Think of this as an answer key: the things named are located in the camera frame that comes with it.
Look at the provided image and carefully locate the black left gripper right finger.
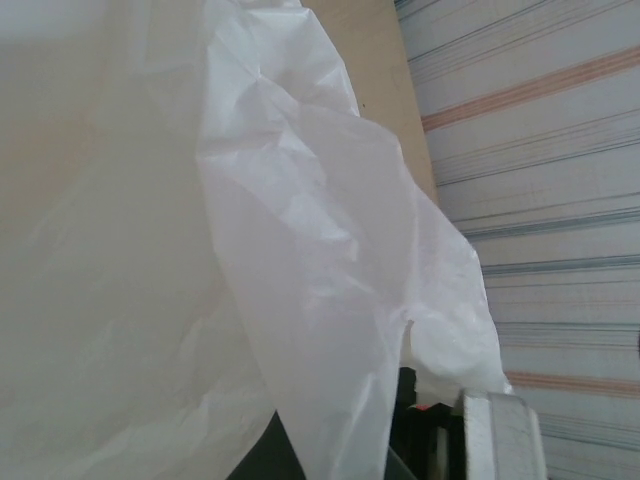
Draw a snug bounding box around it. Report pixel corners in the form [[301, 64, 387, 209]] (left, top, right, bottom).
[[384, 366, 466, 480]]

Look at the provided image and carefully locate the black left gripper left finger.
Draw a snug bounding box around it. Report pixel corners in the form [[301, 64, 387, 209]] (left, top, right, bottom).
[[259, 412, 314, 480]]

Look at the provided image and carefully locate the white plastic bag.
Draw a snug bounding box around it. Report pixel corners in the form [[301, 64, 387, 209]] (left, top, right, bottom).
[[0, 0, 514, 480]]

